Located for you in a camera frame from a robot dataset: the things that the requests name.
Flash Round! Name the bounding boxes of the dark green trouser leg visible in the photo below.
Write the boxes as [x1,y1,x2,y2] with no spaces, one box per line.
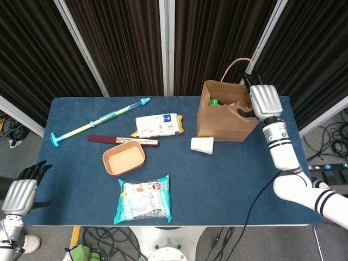
[0,176,11,201]

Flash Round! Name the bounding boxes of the green and blue pump stick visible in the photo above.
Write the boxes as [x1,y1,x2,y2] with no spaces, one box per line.
[49,97,151,147]

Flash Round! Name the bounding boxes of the plain white sneaker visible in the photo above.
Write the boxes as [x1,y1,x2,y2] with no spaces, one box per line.
[21,235,42,254]

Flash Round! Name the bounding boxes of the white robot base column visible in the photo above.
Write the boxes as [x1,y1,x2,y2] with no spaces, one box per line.
[127,226,207,261]

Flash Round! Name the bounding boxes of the white partition rail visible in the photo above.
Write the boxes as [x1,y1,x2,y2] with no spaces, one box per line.
[299,95,348,138]
[0,94,46,138]

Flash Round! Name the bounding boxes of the brown paper bag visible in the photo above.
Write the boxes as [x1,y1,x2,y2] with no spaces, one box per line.
[196,58,260,142]

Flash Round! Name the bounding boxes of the green cloth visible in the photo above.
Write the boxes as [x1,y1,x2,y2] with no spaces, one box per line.
[64,244,101,261]

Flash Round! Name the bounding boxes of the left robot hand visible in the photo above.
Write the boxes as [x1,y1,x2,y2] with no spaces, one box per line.
[1,160,55,216]

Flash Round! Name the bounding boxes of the maroon chopstick case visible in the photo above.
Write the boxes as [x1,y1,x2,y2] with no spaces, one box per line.
[87,135,160,148]

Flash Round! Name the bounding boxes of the black floor device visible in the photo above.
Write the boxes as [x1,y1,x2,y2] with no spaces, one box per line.
[322,170,348,191]

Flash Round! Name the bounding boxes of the white snack package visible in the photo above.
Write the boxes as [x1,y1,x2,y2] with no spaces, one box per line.
[130,113,184,139]

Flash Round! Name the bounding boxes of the teal plastic food package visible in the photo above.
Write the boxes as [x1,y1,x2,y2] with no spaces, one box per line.
[113,174,173,225]

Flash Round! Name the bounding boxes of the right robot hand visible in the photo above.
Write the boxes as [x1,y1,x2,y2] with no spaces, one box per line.
[236,70,283,122]

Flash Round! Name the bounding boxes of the white paper cup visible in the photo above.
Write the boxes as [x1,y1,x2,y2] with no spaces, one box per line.
[190,136,215,155]

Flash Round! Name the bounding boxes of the black cable with inline switch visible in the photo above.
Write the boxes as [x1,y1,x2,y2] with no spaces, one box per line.
[208,227,236,261]

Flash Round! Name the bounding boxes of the blue table mat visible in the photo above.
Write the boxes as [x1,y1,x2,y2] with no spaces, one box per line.
[21,95,321,226]

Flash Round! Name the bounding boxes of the black floor cable tangle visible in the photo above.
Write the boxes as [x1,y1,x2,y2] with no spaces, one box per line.
[303,108,348,164]
[81,227,145,261]
[0,110,30,142]

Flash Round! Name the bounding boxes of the white straight partition post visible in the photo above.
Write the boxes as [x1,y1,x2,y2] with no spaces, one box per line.
[159,0,175,96]

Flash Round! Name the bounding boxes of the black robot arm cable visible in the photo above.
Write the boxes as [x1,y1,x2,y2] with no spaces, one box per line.
[238,170,283,261]

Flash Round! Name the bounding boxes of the white slanted partition post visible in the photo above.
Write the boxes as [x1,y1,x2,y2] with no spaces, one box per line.
[53,0,110,97]
[237,0,289,90]

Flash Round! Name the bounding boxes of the white and black sneaker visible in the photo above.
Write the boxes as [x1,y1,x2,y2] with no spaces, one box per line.
[312,179,331,190]

